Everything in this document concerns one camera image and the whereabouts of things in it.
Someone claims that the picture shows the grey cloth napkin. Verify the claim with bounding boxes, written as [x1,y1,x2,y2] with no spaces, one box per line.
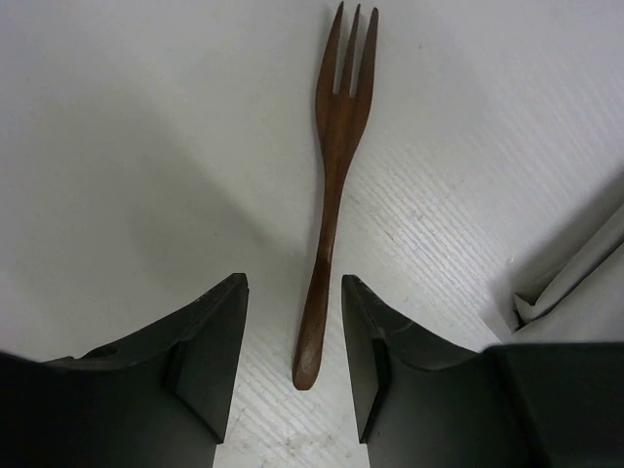
[511,170,624,335]

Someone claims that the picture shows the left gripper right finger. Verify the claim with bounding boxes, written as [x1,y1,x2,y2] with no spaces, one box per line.
[341,275,623,467]

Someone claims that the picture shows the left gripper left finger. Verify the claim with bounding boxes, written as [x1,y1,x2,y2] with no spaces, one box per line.
[1,273,249,467]

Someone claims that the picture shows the brown wooden fork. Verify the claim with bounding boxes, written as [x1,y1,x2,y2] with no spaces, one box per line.
[292,4,379,391]

